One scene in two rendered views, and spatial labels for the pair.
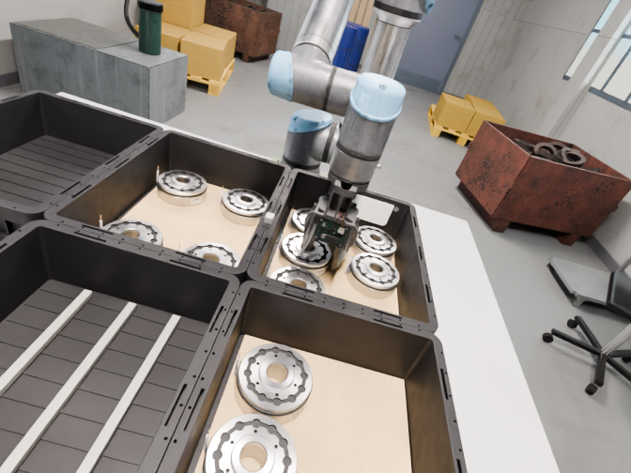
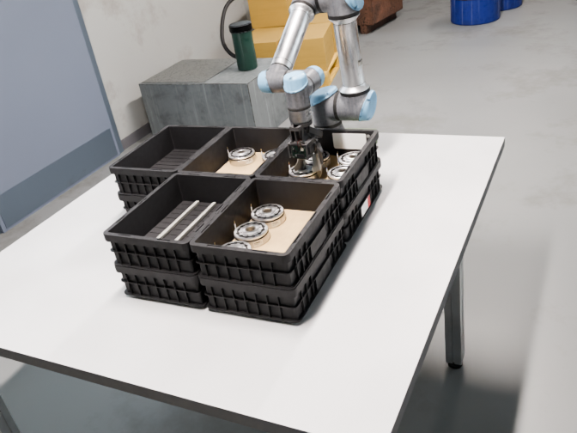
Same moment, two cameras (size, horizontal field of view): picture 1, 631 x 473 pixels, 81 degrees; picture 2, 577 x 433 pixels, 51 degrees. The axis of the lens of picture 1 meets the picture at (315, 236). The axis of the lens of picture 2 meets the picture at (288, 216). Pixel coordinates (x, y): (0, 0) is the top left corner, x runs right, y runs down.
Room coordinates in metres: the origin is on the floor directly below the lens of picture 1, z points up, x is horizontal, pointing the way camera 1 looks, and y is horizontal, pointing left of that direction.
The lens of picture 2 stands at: (-1.06, -0.93, 1.75)
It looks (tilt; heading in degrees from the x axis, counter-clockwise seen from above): 29 degrees down; 32
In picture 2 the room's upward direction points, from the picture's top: 10 degrees counter-clockwise
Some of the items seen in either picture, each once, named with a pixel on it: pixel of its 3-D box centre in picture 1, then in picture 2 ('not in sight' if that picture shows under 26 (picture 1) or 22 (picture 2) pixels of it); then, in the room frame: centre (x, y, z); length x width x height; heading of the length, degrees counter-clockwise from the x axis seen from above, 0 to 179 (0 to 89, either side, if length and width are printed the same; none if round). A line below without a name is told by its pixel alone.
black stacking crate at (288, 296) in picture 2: not in sight; (277, 261); (0.20, -0.08, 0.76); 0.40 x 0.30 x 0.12; 3
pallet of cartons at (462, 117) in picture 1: (463, 116); not in sight; (5.59, -1.45, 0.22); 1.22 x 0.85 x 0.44; 0
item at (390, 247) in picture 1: (375, 239); (353, 158); (0.71, -0.13, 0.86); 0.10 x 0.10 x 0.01
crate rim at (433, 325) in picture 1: (347, 236); (319, 155); (0.60, -0.06, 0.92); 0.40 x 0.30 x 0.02; 3
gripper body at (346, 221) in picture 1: (338, 205); (302, 138); (0.57, -0.02, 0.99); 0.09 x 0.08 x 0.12; 178
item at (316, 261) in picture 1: (306, 249); (303, 169); (0.59, 0.01, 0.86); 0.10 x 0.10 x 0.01
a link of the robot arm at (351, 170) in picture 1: (355, 163); (300, 114); (0.58, -0.02, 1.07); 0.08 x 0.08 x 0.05
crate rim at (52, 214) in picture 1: (195, 190); (241, 151); (0.58, 0.24, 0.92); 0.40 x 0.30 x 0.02; 3
